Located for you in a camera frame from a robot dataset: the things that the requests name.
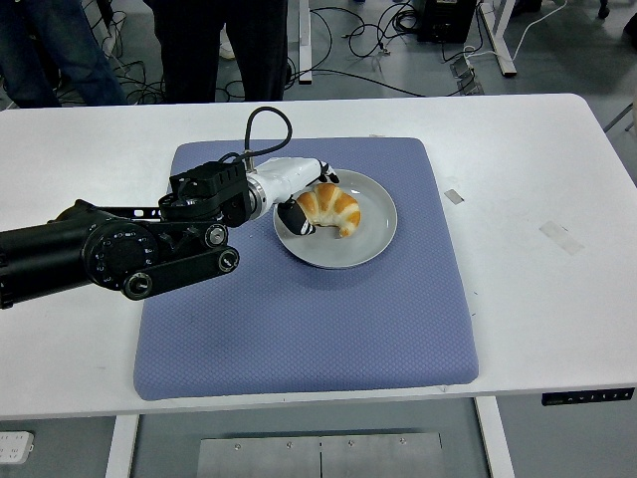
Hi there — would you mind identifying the croissant bread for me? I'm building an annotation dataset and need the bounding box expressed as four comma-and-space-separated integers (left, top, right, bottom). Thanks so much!
295, 181, 362, 239

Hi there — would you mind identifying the white background desk foot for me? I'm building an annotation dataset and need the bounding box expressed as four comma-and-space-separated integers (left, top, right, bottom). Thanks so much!
479, 0, 520, 79

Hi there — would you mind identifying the large clear tape piece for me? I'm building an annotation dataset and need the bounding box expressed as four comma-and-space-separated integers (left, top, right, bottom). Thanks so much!
538, 220, 586, 257

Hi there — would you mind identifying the black table control panel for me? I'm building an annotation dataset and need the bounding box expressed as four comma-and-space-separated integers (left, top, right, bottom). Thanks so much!
541, 387, 637, 408

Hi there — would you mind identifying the grey metal plate with screws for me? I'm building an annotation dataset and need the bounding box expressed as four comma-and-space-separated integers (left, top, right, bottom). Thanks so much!
196, 432, 445, 478

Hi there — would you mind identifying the white power strip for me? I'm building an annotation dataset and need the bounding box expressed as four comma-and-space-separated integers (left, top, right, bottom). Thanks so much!
0, 431, 36, 465

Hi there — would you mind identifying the blue quilted mat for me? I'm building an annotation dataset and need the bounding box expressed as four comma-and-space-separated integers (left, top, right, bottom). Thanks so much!
132, 136, 482, 402

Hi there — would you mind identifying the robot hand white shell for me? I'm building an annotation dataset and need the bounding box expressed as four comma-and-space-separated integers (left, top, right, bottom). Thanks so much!
256, 157, 341, 237

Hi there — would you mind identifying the black equipment box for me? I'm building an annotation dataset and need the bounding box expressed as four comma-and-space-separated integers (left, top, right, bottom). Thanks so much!
416, 0, 480, 44

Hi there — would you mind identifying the grey round plate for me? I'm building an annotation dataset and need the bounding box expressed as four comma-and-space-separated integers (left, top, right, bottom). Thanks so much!
273, 168, 399, 271

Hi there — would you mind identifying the white floor cable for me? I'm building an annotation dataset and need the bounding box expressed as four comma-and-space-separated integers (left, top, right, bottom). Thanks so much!
462, 0, 569, 60

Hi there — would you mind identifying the long black floor cable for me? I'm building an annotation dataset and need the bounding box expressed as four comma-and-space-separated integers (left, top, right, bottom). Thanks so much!
288, 68, 467, 99

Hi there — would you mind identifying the white background desk post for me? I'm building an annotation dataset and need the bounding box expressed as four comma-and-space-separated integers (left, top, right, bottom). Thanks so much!
298, 0, 315, 86

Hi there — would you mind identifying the person in black trousers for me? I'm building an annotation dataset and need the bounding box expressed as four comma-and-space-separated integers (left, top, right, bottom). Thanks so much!
150, 0, 291, 104

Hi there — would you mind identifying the white table leg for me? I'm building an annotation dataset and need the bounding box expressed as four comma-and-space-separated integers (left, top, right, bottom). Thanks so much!
474, 396, 517, 478
105, 414, 141, 478

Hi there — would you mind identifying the person in blue jeans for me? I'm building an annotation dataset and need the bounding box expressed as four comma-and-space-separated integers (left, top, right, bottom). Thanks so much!
0, 0, 129, 110

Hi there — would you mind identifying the grey foot pedal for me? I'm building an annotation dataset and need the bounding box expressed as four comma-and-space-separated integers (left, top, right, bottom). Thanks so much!
449, 58, 485, 97

